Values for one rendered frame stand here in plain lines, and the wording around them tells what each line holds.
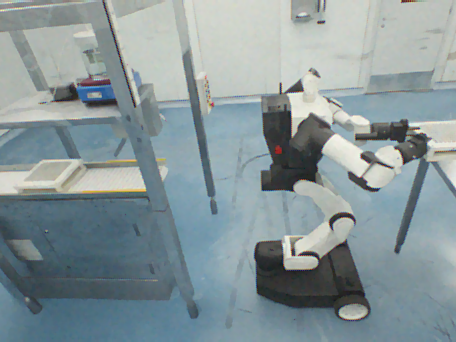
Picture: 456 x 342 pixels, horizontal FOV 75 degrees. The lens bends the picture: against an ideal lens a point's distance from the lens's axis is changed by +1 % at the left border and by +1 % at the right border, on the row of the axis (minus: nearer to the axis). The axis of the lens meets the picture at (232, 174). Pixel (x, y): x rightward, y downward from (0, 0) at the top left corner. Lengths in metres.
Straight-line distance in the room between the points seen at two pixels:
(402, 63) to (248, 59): 2.24
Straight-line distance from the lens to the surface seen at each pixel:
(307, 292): 1.96
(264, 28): 4.74
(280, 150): 1.36
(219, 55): 4.84
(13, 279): 2.37
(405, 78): 5.36
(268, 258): 1.92
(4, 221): 2.13
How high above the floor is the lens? 1.79
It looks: 34 degrees down
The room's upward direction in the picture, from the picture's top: 7 degrees counter-clockwise
